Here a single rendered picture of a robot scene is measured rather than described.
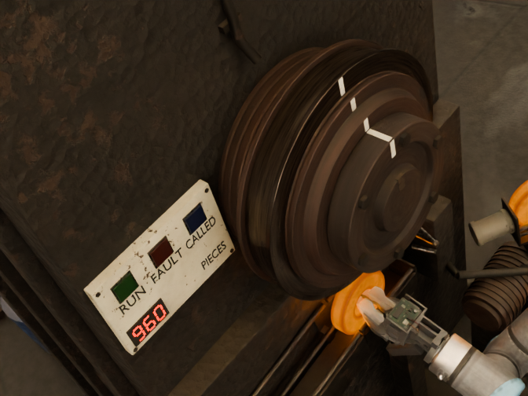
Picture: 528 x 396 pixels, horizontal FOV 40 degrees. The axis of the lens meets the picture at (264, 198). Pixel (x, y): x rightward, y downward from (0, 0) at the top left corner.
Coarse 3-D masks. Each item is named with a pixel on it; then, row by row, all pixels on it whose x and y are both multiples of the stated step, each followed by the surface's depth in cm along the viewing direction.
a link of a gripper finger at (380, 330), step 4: (364, 316) 153; (368, 320) 152; (372, 320) 151; (368, 324) 152; (372, 324) 151; (376, 324) 151; (380, 324) 151; (372, 328) 151; (376, 328) 151; (380, 328) 150; (384, 328) 150; (376, 332) 151; (380, 332) 150; (384, 332) 150; (380, 336) 151; (384, 336) 150; (388, 336) 150
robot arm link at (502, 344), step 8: (496, 336) 156; (504, 336) 149; (488, 344) 157; (496, 344) 150; (504, 344) 148; (512, 344) 147; (488, 352) 148; (496, 352) 147; (504, 352) 147; (512, 352) 147; (520, 352) 146; (512, 360) 146; (520, 360) 146; (520, 368) 147; (520, 376) 146
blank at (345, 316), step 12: (360, 276) 152; (372, 276) 154; (348, 288) 151; (360, 288) 152; (336, 300) 151; (348, 300) 150; (336, 312) 152; (348, 312) 152; (360, 312) 158; (336, 324) 154; (348, 324) 154; (360, 324) 158
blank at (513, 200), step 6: (522, 186) 165; (516, 192) 166; (522, 192) 164; (516, 198) 166; (522, 198) 164; (510, 204) 168; (516, 204) 166; (522, 204) 165; (516, 210) 166; (522, 210) 167; (522, 216) 169; (522, 222) 170
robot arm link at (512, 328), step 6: (522, 312) 148; (516, 318) 149; (522, 318) 146; (510, 324) 150; (516, 324) 147; (522, 324) 146; (510, 330) 148; (516, 330) 147; (522, 330) 145; (510, 336) 148; (516, 336) 146; (522, 336) 145; (516, 342) 146; (522, 342) 145; (522, 348) 145
